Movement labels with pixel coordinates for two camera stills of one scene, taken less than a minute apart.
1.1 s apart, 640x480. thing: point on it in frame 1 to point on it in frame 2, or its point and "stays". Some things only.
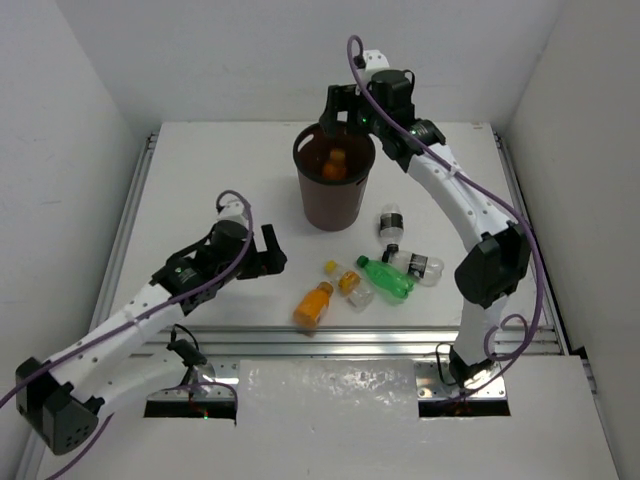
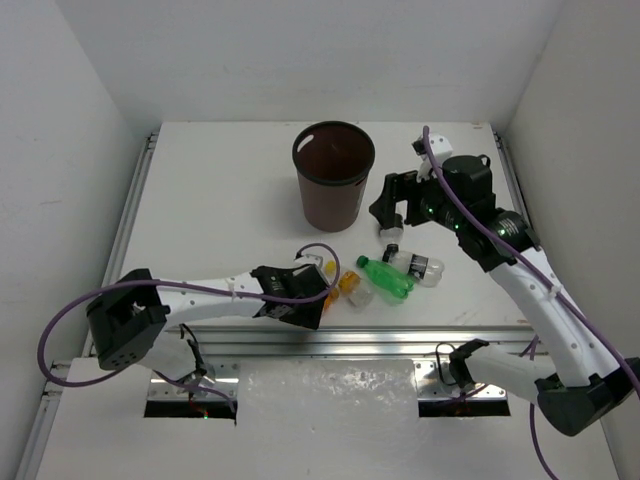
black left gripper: (258, 258) to (304, 295)
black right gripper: (342, 98) to (397, 187)
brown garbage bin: (333, 172) stays
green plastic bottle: (388, 277) stays
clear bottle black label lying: (424, 269) stays
